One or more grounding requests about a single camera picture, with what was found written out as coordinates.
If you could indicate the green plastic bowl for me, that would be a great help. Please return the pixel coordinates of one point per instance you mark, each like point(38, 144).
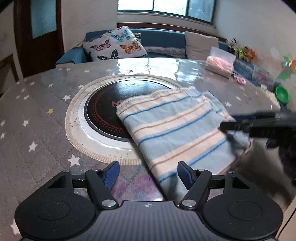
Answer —
point(282, 94)

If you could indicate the green framed window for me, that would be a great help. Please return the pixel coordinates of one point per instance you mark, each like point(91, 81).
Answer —
point(200, 10)

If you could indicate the grey star-patterned table cover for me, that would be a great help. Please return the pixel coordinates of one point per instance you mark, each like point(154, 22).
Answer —
point(34, 146)

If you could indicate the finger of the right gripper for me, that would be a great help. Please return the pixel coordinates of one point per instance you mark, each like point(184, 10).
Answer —
point(255, 116)
point(235, 126)

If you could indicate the clear bag with pink item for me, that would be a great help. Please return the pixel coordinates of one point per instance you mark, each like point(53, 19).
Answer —
point(220, 62)

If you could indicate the beige cushion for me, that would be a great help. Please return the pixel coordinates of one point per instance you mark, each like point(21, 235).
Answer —
point(198, 46)

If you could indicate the butterfly print pillow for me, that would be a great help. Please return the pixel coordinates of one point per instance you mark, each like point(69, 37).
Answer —
point(116, 44)

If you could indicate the dark wooden door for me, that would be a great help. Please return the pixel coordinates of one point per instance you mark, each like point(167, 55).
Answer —
point(38, 35)

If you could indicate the dark wooden side table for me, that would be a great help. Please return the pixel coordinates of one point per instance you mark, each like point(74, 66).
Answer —
point(8, 74)

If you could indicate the black white plush toy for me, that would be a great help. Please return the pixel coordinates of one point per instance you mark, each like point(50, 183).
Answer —
point(231, 43)

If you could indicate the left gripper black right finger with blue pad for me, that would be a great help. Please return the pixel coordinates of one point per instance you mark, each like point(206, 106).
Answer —
point(229, 205)

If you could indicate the pink small object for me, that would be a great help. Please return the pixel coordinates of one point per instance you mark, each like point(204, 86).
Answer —
point(240, 80)

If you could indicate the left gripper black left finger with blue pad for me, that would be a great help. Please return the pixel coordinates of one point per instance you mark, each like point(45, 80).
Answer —
point(67, 205)

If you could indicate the black round induction cooktop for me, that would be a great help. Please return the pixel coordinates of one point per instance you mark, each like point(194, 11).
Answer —
point(100, 107)

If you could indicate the blue sofa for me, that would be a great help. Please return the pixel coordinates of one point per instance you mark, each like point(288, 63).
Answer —
point(157, 42)

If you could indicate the clear plastic storage box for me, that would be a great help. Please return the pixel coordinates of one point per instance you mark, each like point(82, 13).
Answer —
point(262, 77)

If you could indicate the blue striped knit garment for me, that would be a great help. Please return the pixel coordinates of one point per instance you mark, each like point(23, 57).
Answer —
point(173, 125)

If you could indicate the orange plush toys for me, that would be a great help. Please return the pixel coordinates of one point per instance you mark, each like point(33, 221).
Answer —
point(245, 53)

